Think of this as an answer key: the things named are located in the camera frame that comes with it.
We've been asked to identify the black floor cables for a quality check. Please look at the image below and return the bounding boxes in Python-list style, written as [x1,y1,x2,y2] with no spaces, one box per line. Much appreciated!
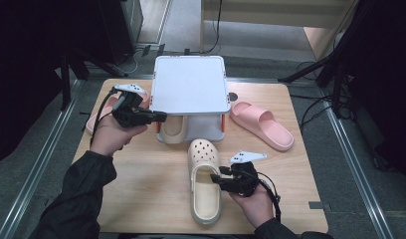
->
[289,61,356,133]

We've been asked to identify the black tripod stand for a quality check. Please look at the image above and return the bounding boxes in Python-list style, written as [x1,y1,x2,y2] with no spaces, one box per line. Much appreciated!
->
[56,44,127,113]
[278,0,371,119]

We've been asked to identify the metal floor rail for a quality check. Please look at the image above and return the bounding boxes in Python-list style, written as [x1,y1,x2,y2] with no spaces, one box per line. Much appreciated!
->
[318,86,395,239]
[0,79,85,239]

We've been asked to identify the right hand-held gripper black cable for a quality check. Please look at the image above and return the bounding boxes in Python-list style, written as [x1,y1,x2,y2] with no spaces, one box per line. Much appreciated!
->
[244,169,283,224]

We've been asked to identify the white floor cable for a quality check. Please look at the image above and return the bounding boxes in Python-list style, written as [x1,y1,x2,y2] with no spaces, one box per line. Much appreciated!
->
[111,46,149,76]

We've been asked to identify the light wooden cabinet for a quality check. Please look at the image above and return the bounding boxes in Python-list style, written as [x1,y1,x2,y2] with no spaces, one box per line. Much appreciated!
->
[199,0,360,61]

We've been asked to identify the left hand-held gripper black cable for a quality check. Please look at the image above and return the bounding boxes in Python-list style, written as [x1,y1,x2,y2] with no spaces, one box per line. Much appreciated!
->
[90,87,121,147]

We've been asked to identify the hand-held gripper black cable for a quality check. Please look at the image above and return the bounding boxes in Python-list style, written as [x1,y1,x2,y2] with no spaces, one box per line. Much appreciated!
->
[90,87,121,147]
[244,169,283,224]

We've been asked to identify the black cabinet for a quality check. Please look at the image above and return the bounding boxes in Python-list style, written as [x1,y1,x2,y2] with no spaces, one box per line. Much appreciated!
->
[100,0,144,65]

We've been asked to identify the person's right hand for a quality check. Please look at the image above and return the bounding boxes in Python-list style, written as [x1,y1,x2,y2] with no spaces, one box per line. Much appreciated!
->
[228,189,276,230]

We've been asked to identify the person's left hand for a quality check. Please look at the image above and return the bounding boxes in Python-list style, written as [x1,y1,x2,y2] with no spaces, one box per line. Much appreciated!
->
[90,114,149,158]

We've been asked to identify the cream clog shoe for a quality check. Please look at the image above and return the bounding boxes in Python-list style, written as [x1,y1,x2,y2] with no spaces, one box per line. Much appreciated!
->
[187,138,223,226]
[159,115,189,145]

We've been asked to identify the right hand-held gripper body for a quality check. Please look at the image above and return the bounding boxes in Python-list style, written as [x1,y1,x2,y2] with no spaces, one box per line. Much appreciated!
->
[220,150,268,198]

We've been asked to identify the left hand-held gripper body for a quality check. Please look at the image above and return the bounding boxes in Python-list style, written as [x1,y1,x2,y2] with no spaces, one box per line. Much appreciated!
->
[110,83,153,129]

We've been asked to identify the black hanging cable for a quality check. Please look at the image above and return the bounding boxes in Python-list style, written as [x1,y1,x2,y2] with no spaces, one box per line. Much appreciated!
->
[204,0,224,55]

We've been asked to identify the white two-tier shoe rack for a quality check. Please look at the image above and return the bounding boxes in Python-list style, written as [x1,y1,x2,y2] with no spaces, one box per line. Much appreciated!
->
[148,55,232,144]

